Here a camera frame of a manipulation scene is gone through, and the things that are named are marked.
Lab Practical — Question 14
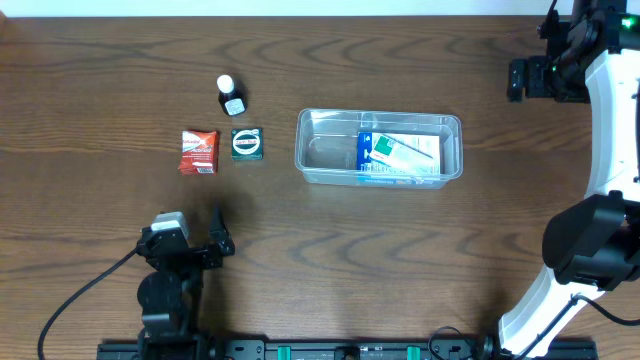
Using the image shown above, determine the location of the red Panadol box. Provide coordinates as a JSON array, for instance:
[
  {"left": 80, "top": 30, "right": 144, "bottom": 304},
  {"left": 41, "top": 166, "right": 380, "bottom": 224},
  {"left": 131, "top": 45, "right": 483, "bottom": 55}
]
[{"left": 179, "top": 130, "right": 220, "bottom": 175}]

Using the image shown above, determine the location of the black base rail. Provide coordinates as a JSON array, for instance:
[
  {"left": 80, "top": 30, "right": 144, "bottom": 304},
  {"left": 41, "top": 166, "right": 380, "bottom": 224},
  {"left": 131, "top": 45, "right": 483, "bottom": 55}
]
[{"left": 96, "top": 339, "right": 599, "bottom": 360}]

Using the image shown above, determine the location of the white green medicine box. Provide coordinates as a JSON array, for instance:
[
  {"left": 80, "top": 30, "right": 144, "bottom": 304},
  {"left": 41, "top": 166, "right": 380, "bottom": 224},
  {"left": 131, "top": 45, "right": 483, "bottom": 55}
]
[{"left": 369, "top": 133, "right": 440, "bottom": 176}]

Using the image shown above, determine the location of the blue fever patch box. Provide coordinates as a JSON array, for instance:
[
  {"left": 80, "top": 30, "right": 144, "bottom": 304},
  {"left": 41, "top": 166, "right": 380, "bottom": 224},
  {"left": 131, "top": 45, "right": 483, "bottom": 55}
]
[{"left": 356, "top": 131, "right": 442, "bottom": 185}]

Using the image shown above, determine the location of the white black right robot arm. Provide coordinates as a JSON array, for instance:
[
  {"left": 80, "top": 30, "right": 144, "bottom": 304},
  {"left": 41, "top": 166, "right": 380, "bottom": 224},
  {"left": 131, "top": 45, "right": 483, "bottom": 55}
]
[{"left": 474, "top": 0, "right": 639, "bottom": 359}]

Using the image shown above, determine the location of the green Zam-Buk box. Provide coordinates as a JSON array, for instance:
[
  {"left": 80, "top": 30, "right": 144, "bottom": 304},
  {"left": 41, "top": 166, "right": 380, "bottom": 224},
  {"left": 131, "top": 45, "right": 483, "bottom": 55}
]
[{"left": 231, "top": 128, "right": 264, "bottom": 161}]

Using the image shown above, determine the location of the clear plastic container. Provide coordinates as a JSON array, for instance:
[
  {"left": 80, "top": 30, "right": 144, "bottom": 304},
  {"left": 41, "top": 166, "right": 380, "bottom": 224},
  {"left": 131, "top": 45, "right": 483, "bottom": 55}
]
[{"left": 295, "top": 109, "right": 463, "bottom": 189}]

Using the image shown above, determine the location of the dark syrup bottle white cap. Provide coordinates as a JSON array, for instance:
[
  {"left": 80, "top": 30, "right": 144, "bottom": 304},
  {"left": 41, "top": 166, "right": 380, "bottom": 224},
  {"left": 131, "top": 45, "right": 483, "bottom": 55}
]
[{"left": 216, "top": 74, "right": 247, "bottom": 116}]

